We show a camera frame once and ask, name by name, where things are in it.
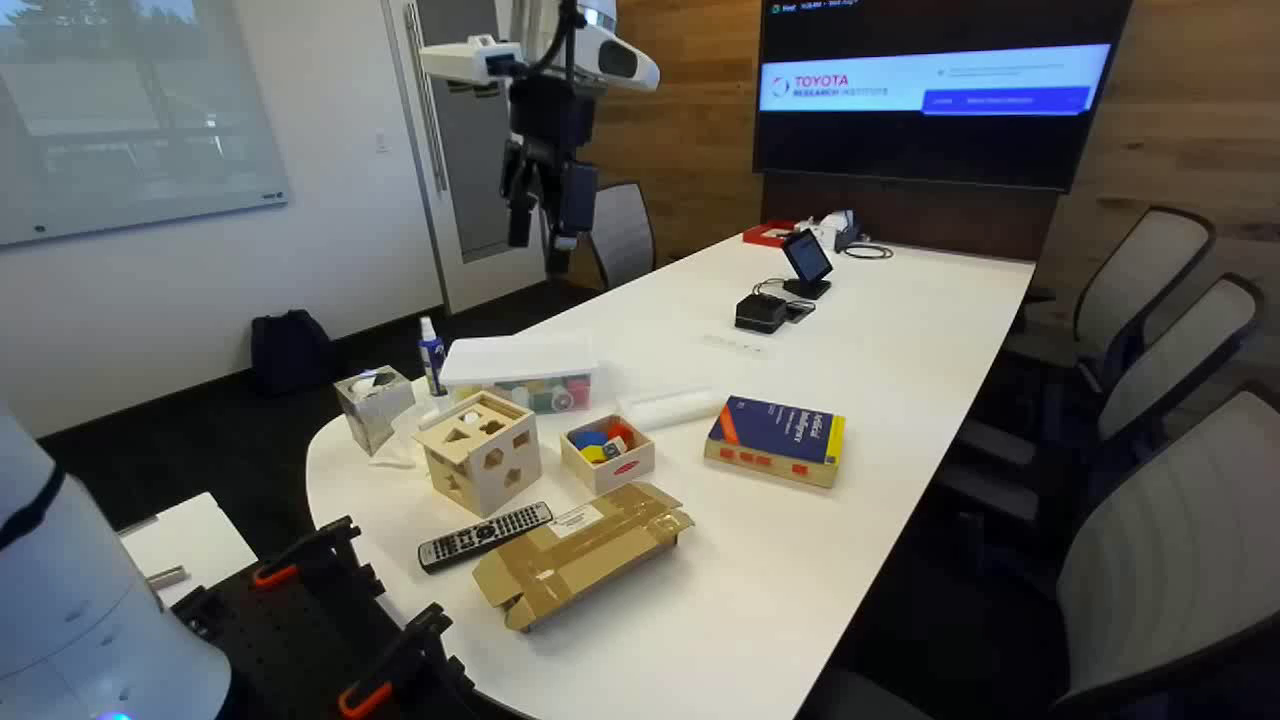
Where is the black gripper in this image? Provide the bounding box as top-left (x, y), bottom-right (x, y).
top-left (500, 78), bottom-right (597, 282)

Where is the brown cardboard box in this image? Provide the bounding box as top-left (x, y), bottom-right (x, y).
top-left (472, 483), bottom-right (690, 632)

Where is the grey tissue box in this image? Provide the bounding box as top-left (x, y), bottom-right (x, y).
top-left (334, 365), bottom-right (414, 454)

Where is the white box at table end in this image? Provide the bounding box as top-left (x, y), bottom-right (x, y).
top-left (816, 207), bottom-right (859, 252)

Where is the blue lidded wooden box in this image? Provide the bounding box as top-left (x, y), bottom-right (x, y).
top-left (704, 398), bottom-right (847, 488)

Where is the grey chair at table end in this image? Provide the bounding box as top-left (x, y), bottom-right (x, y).
top-left (593, 183), bottom-right (655, 287)

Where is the blue hand sanitizer bottle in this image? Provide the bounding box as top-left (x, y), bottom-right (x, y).
top-left (414, 315), bottom-right (448, 398)

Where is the white rolled paper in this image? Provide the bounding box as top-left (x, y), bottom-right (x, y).
top-left (619, 392), bottom-right (718, 433)

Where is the wooden shape sorter cube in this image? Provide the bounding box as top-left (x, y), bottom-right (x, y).
top-left (414, 392), bottom-right (538, 518)

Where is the small wooden block tray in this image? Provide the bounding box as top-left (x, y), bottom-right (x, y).
top-left (560, 415), bottom-right (655, 495)

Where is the red flat object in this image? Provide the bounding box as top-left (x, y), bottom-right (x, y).
top-left (745, 226), bottom-right (797, 249)

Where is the black square device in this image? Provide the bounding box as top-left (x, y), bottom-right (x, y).
top-left (735, 293), bottom-right (788, 333)

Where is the black tablet on stand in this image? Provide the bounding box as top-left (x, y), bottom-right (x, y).
top-left (783, 233), bottom-right (832, 299)

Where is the black bag on floor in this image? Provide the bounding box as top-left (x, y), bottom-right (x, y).
top-left (253, 307), bottom-right (332, 398)

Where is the black remote control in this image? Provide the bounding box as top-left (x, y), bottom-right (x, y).
top-left (410, 503), bottom-right (554, 576)

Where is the glass whiteboard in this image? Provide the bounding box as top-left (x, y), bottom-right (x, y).
top-left (0, 0), bottom-right (288, 249)

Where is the grey office chair middle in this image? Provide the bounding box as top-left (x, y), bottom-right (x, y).
top-left (937, 273), bottom-right (1262, 537)

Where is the grey office chair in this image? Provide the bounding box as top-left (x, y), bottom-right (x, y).
top-left (797, 385), bottom-right (1280, 720)
top-left (1009, 204), bottom-right (1216, 392)
top-left (937, 273), bottom-right (1262, 537)

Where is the grey office chair far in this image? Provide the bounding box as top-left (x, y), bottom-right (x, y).
top-left (1009, 204), bottom-right (1216, 392)

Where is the grey office chair near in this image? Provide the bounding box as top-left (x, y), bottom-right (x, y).
top-left (797, 385), bottom-right (1280, 720)

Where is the orange handled clamp left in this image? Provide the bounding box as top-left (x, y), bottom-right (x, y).
top-left (253, 518), bottom-right (358, 587)

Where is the orange handled clamp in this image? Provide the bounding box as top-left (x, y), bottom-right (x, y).
top-left (253, 518), bottom-right (358, 587)
top-left (334, 604), bottom-right (448, 720)

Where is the wall mounted tv screen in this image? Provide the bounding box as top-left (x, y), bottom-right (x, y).
top-left (753, 0), bottom-right (1133, 192)

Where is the orange handled clamp right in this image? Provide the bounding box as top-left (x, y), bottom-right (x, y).
top-left (334, 604), bottom-right (448, 720)

